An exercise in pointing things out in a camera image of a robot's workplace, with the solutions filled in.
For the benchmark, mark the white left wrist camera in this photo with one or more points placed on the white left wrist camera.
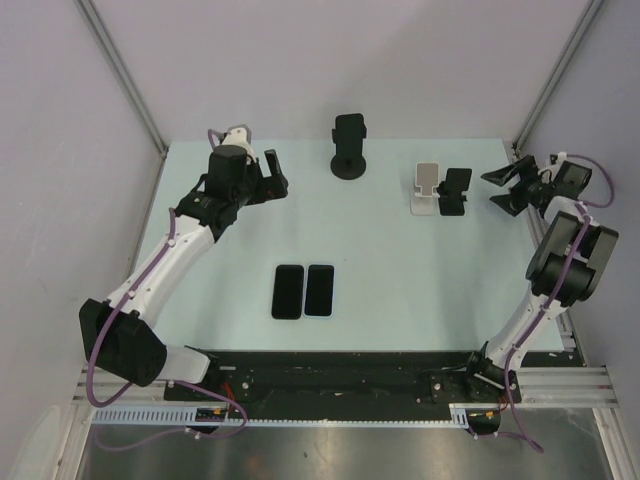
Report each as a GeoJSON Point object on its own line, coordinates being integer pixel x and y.
{"type": "Point", "coordinates": [239, 135]}

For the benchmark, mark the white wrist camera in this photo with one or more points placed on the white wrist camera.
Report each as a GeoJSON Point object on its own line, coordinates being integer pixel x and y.
{"type": "Point", "coordinates": [239, 135]}
{"type": "Point", "coordinates": [555, 163]}

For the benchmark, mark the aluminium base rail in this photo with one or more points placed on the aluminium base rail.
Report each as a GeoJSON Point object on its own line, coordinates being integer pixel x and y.
{"type": "Point", "coordinates": [579, 387]}

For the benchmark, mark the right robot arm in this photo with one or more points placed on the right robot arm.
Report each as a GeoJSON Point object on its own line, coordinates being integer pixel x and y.
{"type": "Point", "coordinates": [566, 267]}

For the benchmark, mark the black phone stand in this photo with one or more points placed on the black phone stand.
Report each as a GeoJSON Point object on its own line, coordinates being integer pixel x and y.
{"type": "Point", "coordinates": [452, 192]}

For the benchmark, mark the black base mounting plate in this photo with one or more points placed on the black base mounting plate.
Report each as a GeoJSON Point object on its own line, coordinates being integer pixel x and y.
{"type": "Point", "coordinates": [332, 381]}

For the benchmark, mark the aluminium frame post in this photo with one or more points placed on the aluminium frame post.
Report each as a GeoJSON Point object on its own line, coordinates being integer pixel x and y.
{"type": "Point", "coordinates": [575, 40]}
{"type": "Point", "coordinates": [116, 63]}

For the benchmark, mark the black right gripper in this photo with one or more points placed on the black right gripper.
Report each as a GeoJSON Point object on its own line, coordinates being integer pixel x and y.
{"type": "Point", "coordinates": [527, 164]}

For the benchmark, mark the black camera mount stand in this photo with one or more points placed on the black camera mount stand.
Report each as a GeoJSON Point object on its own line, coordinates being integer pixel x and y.
{"type": "Point", "coordinates": [348, 136]}

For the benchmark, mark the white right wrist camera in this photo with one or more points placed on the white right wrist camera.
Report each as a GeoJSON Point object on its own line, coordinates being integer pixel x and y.
{"type": "Point", "coordinates": [555, 163]}

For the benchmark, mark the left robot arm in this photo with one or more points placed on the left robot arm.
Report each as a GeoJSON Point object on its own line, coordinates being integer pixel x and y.
{"type": "Point", "coordinates": [118, 332]}

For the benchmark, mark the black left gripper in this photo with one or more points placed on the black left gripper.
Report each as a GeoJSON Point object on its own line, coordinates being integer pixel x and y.
{"type": "Point", "coordinates": [272, 188]}

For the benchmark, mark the white slotted cable duct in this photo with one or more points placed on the white slotted cable duct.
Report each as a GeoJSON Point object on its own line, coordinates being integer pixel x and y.
{"type": "Point", "coordinates": [414, 416]}

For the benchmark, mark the black phone light blue case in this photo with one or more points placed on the black phone light blue case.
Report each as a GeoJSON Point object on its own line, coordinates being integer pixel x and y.
{"type": "Point", "coordinates": [319, 291]}

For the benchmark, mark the left aluminium frame post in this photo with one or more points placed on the left aluminium frame post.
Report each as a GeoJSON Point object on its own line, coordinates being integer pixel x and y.
{"type": "Point", "coordinates": [116, 63]}

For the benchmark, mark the white phone stand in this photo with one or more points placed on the white phone stand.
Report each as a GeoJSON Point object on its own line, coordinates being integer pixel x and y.
{"type": "Point", "coordinates": [425, 198]}

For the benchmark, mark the right aluminium frame post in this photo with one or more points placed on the right aluminium frame post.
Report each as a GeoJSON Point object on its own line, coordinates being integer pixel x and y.
{"type": "Point", "coordinates": [575, 40]}

